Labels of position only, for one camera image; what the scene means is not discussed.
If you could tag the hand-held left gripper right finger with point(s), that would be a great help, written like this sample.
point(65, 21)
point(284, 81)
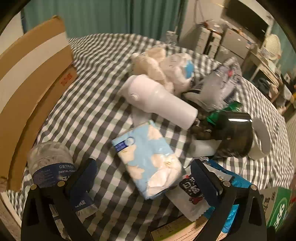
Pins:
point(203, 180)

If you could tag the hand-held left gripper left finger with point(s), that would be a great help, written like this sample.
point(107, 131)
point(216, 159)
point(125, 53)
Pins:
point(84, 178)

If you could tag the clear dental floss tub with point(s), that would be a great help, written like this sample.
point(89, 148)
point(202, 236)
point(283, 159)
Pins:
point(48, 160)

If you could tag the blue white tissue pack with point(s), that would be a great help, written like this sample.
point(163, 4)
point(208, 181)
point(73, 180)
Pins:
point(143, 157)

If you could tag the white bottle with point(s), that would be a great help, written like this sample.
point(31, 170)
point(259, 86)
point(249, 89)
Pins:
point(157, 99)

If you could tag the brown cardboard box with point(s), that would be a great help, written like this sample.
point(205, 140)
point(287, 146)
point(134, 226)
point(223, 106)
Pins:
point(34, 69)

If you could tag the white snack packet black label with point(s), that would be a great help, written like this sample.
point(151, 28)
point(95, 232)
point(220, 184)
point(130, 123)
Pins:
point(192, 197)

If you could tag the blue foil packet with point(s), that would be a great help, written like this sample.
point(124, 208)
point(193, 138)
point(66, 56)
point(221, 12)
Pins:
point(240, 183)

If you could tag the black cup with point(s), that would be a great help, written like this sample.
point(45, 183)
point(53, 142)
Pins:
point(235, 136)

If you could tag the printed paper box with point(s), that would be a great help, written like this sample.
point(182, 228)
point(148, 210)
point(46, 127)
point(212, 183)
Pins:
point(171, 231)

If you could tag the green snack packet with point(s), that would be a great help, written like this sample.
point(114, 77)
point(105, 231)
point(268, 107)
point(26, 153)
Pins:
point(231, 106)

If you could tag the green white carton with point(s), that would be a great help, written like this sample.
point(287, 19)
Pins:
point(279, 206)

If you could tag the grey checked bed sheet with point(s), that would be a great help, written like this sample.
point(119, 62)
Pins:
point(97, 92)

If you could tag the crinkled silver plastic bag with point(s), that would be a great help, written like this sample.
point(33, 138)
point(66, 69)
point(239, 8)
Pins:
point(217, 88)

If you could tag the white plush toy blue star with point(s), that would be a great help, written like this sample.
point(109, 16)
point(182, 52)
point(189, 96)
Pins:
point(159, 67)

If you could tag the wooden desk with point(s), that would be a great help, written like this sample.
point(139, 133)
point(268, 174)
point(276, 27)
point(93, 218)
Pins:
point(266, 69)

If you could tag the grey fridge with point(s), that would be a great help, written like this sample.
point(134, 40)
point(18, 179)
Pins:
point(235, 45)

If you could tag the clear water jug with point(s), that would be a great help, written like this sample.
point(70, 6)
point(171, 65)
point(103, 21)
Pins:
point(171, 38)

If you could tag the white fan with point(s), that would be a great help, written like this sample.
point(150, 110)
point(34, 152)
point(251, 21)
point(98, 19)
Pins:
point(272, 47)

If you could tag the green curtain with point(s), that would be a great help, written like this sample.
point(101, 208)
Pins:
point(104, 16)

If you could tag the black television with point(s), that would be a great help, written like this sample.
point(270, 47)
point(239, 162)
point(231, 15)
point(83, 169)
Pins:
point(248, 16)

